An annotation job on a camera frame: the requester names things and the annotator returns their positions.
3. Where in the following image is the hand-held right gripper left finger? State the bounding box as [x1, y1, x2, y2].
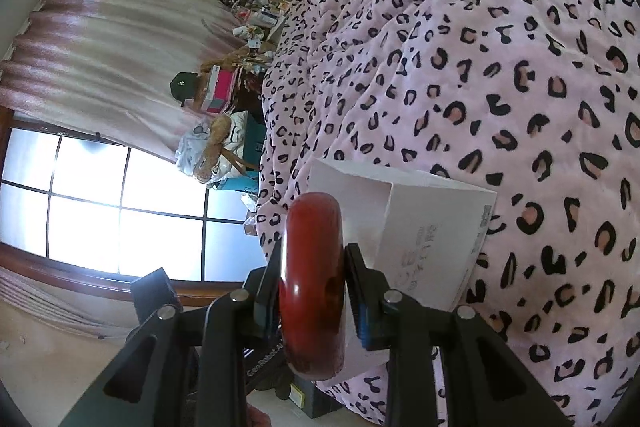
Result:
[57, 237, 286, 427]

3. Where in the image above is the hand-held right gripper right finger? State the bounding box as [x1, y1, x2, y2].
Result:
[345, 243, 571, 427]

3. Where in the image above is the red and white triangular case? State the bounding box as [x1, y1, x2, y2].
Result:
[277, 193, 347, 380]

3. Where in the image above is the white cardboard box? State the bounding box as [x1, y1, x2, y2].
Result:
[290, 158, 498, 378]

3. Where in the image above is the window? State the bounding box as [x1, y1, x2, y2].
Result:
[0, 117, 271, 303]

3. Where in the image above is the dark box with yellow label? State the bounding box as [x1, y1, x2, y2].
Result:
[290, 374, 347, 419]

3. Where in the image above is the white garment pile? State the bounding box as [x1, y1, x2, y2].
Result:
[175, 124, 211, 178]

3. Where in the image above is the tan plush toy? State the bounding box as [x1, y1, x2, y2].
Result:
[197, 114, 237, 184]

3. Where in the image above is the teal box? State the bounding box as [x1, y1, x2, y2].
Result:
[240, 111, 267, 164]

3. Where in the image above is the black cap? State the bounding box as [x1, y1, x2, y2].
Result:
[169, 72, 199, 108]

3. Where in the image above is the pink box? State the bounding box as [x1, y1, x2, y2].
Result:
[202, 66, 237, 115]

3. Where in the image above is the pink leopard print blanket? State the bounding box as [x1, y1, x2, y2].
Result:
[252, 0, 640, 427]

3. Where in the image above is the pink curtain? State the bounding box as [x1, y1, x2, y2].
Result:
[0, 0, 241, 340]

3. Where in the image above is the shelf of small items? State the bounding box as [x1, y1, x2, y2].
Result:
[217, 0, 301, 60]

